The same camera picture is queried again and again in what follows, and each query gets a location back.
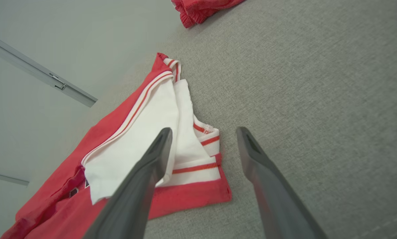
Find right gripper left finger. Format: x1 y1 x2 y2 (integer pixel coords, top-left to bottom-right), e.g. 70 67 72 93
84 128 173 239

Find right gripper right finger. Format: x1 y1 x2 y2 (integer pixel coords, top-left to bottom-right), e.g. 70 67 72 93
236 127 328 239

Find red Bulls basketball jersey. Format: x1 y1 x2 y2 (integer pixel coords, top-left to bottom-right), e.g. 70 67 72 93
1 52 232 239

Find red basketball shorts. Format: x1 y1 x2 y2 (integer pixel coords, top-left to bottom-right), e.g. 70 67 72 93
171 0 246 29

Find grey fabric sofa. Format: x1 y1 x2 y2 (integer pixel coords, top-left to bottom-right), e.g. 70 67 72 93
26 0 397 239

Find thin grey wall rail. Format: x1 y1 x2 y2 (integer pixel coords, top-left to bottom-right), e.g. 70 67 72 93
0 171 30 186

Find grey partition post with latch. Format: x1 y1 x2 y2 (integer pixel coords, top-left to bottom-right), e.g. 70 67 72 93
0 32 98 108

